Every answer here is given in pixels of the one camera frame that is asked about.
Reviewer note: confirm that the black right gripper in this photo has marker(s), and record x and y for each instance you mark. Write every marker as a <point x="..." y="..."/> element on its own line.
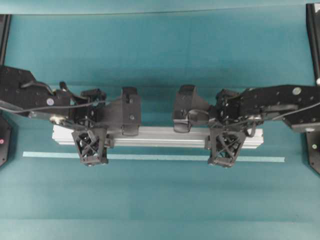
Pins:
<point x="227" y="124"/>

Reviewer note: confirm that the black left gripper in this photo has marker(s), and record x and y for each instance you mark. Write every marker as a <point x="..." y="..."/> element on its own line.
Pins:
<point x="82" y="114"/>

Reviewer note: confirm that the silver aluminium extrusion rail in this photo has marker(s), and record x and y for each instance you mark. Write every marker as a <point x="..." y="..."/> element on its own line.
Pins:
<point x="156" y="136"/>

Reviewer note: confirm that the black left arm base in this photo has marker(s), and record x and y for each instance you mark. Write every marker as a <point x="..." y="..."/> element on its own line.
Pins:
<point x="5" y="137"/>

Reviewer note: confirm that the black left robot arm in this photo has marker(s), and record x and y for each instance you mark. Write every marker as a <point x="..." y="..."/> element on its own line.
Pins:
<point x="21" y="94"/>

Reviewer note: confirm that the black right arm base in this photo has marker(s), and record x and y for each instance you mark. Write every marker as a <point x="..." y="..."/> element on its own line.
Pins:
<point x="313" y="148"/>

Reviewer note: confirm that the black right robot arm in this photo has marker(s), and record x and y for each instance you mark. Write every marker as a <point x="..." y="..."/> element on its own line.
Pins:
<point x="298" y="106"/>

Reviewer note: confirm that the light teal tape strip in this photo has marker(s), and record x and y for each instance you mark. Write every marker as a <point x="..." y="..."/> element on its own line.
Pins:
<point x="151" y="157"/>

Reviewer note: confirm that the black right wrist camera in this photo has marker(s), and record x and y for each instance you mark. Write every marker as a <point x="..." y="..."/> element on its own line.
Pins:
<point x="189" y="109"/>

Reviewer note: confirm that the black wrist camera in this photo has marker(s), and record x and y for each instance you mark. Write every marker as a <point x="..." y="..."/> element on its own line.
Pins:
<point x="125" y="112"/>
<point x="189" y="109"/>

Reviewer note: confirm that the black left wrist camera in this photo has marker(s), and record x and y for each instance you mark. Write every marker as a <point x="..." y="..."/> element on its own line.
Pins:
<point x="125" y="112"/>

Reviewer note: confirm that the black right frame post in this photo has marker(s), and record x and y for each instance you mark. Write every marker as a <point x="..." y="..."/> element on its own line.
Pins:
<point x="313" y="32"/>

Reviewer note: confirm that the black frame post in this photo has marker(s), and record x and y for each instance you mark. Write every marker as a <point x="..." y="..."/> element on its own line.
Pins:
<point x="313" y="32"/>
<point x="5" y="21"/>

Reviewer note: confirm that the black left frame post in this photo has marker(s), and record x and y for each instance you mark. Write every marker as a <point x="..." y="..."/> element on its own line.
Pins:
<point x="5" y="21"/>

